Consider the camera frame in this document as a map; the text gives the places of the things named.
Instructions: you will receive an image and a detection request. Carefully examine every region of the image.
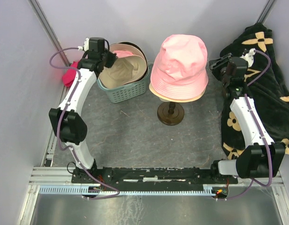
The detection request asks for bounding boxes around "peach bucket hat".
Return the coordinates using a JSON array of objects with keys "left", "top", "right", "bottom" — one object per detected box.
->
[{"left": 149, "top": 84, "right": 206, "bottom": 103}]

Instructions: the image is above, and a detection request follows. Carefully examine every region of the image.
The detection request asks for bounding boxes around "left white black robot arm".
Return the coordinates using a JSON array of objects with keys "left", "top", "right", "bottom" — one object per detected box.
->
[{"left": 49, "top": 37, "right": 117, "bottom": 183}]

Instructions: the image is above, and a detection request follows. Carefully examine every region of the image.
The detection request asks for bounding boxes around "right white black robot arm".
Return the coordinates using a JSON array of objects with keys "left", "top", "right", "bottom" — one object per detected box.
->
[{"left": 209, "top": 52, "right": 285, "bottom": 183}]

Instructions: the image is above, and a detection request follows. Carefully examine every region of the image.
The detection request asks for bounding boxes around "beige hat in basket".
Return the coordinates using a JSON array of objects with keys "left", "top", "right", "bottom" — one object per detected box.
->
[{"left": 99, "top": 42, "right": 148, "bottom": 89}]

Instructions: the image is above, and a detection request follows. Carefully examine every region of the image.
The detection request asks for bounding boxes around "teal plastic basket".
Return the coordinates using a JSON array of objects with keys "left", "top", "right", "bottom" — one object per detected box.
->
[{"left": 97, "top": 64, "right": 153, "bottom": 104}]

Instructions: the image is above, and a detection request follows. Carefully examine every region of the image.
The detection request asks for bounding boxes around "red cloth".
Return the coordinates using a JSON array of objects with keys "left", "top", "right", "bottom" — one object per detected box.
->
[{"left": 62, "top": 61, "right": 79, "bottom": 87}]

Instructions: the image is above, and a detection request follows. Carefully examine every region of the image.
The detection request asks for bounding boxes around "black floral blanket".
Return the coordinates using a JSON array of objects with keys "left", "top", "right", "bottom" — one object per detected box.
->
[{"left": 220, "top": 23, "right": 289, "bottom": 155}]

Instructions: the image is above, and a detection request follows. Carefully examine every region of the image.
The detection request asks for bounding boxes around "dark wooden hat stand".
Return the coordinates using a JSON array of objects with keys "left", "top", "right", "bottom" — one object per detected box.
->
[{"left": 157, "top": 102, "right": 184, "bottom": 126}]

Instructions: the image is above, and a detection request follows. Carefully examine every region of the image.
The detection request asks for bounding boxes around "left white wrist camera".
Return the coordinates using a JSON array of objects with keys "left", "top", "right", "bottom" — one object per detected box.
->
[{"left": 76, "top": 37, "right": 110, "bottom": 53}]

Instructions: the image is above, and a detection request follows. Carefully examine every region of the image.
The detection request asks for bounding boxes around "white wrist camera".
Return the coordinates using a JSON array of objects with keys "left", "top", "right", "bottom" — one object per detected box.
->
[
  {"left": 240, "top": 48, "right": 256, "bottom": 68},
  {"left": 76, "top": 37, "right": 110, "bottom": 53}
]

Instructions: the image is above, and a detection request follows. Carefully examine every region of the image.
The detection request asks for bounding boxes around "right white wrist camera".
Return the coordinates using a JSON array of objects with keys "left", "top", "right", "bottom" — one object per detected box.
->
[{"left": 240, "top": 48, "right": 256, "bottom": 68}]

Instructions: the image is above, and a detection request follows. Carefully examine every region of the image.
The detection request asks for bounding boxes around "right aluminium frame post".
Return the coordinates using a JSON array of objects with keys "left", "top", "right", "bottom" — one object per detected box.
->
[{"left": 256, "top": 0, "right": 277, "bottom": 23}]

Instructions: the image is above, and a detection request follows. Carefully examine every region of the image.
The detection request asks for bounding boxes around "aluminium frame post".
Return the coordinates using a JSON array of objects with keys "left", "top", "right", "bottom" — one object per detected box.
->
[
  {"left": 256, "top": 0, "right": 277, "bottom": 23},
  {"left": 27, "top": 0, "right": 72, "bottom": 68}
]

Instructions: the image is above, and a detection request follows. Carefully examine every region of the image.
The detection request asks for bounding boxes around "left aluminium frame post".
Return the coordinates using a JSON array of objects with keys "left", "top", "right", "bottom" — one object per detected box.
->
[{"left": 27, "top": 0, "right": 72, "bottom": 68}]

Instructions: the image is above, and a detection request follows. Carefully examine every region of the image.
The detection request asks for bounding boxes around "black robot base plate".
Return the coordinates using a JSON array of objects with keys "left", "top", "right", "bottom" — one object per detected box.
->
[{"left": 71, "top": 167, "right": 238, "bottom": 191}]

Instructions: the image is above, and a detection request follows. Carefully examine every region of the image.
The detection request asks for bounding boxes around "light blue cable duct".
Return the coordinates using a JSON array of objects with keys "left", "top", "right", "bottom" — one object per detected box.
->
[{"left": 39, "top": 185, "right": 215, "bottom": 196}]

